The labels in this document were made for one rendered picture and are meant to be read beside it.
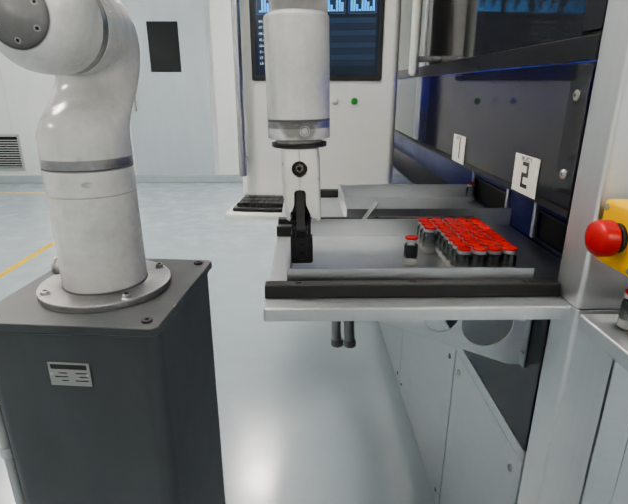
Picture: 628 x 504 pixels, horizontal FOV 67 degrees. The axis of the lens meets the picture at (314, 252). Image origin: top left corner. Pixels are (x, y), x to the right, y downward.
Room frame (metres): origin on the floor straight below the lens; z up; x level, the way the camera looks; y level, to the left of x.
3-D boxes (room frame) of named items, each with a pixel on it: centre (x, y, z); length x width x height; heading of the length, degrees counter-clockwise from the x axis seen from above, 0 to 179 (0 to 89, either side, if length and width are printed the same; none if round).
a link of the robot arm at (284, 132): (0.66, 0.02, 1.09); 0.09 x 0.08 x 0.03; 1
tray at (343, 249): (0.74, -0.13, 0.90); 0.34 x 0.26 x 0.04; 91
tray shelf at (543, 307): (0.91, -0.17, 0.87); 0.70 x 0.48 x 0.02; 1
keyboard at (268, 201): (1.41, 0.03, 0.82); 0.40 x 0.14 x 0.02; 84
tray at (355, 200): (1.08, -0.23, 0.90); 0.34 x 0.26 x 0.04; 91
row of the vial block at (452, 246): (0.74, -0.22, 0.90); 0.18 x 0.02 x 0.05; 1
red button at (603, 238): (0.49, -0.32, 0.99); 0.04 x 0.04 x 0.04; 1
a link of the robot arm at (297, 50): (0.67, 0.02, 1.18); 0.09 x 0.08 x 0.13; 178
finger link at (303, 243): (0.65, 0.02, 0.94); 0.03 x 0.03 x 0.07; 1
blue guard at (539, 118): (1.58, -0.32, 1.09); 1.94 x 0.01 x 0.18; 1
